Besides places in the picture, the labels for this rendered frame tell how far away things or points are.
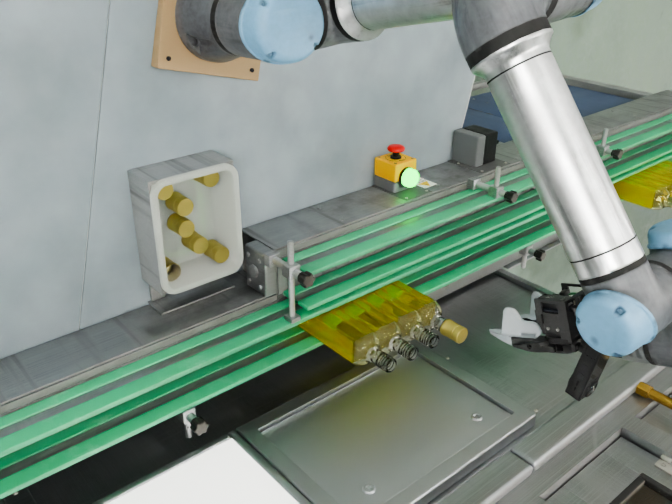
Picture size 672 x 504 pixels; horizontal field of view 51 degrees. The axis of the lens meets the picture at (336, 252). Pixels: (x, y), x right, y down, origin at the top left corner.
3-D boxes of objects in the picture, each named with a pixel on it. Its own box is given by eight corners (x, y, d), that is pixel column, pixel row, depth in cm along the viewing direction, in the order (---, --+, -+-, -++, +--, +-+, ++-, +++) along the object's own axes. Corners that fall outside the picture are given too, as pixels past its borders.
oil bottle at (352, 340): (292, 324, 146) (362, 372, 131) (292, 300, 143) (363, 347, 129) (313, 315, 149) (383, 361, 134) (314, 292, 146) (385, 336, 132)
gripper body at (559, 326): (559, 281, 105) (635, 287, 96) (568, 334, 107) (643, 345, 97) (528, 299, 101) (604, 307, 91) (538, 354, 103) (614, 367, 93)
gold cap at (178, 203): (164, 193, 127) (176, 201, 124) (181, 189, 129) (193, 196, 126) (165, 211, 129) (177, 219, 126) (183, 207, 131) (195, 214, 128)
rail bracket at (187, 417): (158, 418, 131) (194, 458, 122) (154, 389, 128) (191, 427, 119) (177, 409, 134) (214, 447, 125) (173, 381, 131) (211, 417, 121)
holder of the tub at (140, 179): (145, 303, 136) (165, 320, 130) (126, 169, 123) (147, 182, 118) (221, 275, 145) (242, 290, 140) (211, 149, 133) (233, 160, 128)
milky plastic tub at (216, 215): (142, 281, 133) (164, 299, 127) (126, 169, 122) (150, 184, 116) (221, 253, 143) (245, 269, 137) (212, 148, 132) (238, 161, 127)
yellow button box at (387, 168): (372, 184, 165) (394, 193, 160) (373, 154, 162) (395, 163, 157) (393, 177, 170) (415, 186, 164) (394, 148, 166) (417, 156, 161)
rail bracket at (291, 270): (264, 307, 138) (303, 334, 129) (261, 230, 130) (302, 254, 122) (277, 302, 140) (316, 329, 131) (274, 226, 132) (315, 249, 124)
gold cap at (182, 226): (165, 215, 129) (177, 222, 126) (183, 210, 131) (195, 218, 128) (167, 232, 131) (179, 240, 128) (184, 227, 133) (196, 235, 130)
